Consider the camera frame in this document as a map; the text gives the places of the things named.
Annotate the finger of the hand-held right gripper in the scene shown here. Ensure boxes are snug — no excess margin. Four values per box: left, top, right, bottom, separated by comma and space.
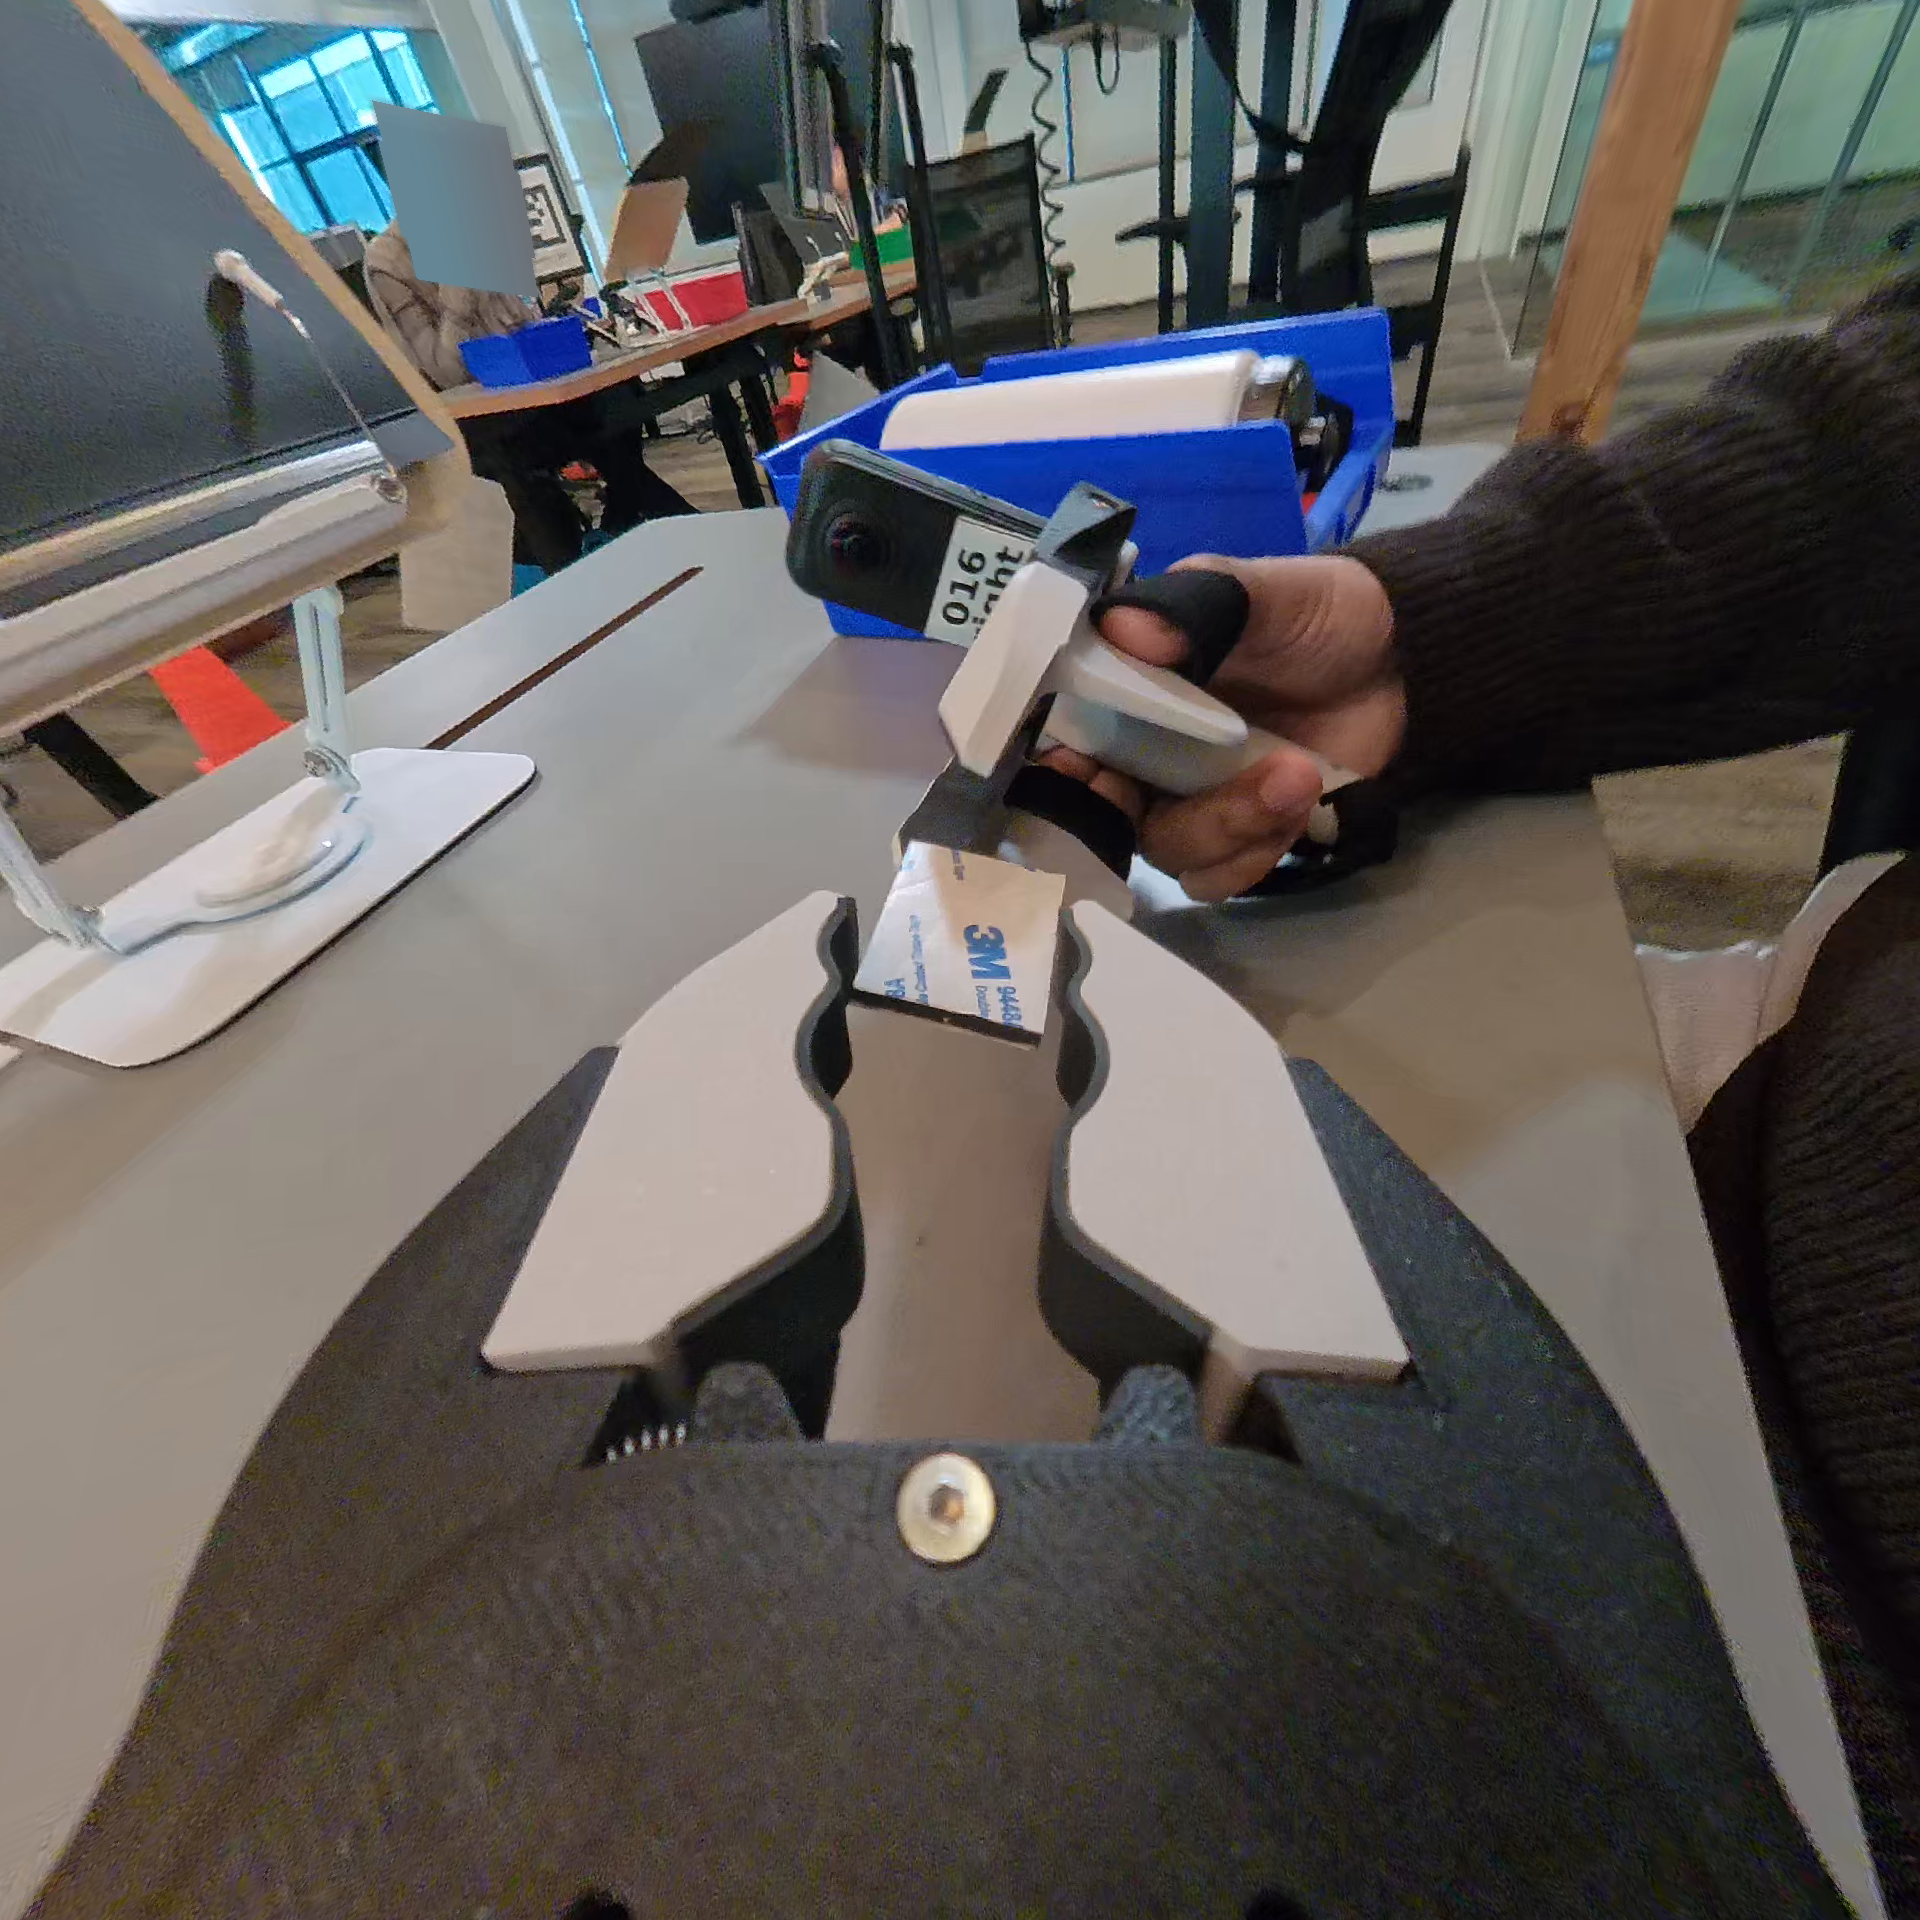
896, 562, 1088, 873

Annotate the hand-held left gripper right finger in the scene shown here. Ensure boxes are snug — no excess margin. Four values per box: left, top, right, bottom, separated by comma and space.
1047, 901, 1415, 1433

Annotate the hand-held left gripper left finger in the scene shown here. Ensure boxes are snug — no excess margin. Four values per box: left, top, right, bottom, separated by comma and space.
479, 890, 868, 1419

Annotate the white foam tape piece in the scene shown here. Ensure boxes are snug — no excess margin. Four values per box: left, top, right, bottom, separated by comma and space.
853, 837, 1070, 1047

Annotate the person's right forearm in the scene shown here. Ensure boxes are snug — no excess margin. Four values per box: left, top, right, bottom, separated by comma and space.
1334, 277, 1920, 801

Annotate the person's right hand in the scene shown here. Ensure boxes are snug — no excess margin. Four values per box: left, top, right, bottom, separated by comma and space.
1035, 550, 1413, 906

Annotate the blue plastic bin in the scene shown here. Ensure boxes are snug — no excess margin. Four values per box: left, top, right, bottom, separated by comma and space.
756, 307, 1401, 642

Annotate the wooden workbench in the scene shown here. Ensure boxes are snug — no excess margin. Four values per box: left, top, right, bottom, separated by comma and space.
441, 263, 920, 519

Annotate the black office chair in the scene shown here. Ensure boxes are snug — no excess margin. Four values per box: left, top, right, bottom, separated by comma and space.
902, 134, 1064, 377

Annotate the red tray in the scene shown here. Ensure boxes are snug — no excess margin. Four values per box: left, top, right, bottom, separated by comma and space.
620, 268, 751, 335

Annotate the brown cardboard sheet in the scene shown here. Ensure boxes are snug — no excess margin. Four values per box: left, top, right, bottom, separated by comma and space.
599, 177, 692, 287

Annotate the small blue bin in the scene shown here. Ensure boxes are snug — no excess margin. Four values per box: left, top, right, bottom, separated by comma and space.
456, 318, 597, 389

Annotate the small fiducial marker sign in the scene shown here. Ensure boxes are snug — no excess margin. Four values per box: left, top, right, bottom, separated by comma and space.
516, 153, 591, 282

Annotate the silver laptop stand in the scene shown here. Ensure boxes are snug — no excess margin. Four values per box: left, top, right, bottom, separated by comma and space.
0, 246, 537, 1069

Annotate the white cloth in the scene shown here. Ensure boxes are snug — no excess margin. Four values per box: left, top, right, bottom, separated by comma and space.
1632, 855, 1905, 1133

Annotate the black equipment stand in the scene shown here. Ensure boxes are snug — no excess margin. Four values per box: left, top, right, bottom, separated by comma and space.
1117, 0, 1478, 453

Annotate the black panel with wooden edge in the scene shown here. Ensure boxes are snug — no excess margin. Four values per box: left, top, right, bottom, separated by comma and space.
0, 0, 460, 558

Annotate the coiled cable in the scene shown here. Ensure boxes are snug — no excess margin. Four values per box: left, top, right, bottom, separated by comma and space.
1030, 37, 1078, 273

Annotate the wooden post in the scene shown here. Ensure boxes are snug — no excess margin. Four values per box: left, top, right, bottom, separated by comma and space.
1515, 0, 1743, 449

